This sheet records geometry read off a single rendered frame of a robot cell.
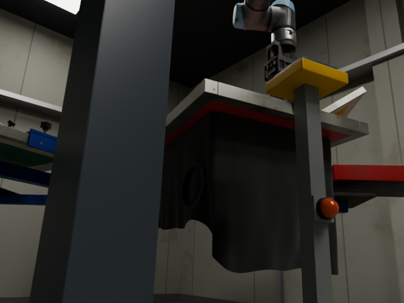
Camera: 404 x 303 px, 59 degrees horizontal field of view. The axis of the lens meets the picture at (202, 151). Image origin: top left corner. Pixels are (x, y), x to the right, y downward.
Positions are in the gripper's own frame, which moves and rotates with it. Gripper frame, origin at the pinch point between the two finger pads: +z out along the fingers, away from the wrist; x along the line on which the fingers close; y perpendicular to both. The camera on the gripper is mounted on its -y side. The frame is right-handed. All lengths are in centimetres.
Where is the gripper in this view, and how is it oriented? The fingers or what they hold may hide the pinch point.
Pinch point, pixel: (291, 108)
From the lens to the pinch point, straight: 107.8
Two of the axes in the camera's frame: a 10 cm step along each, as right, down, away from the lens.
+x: 4.4, -2.6, -8.6
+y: -9.0, -1.6, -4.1
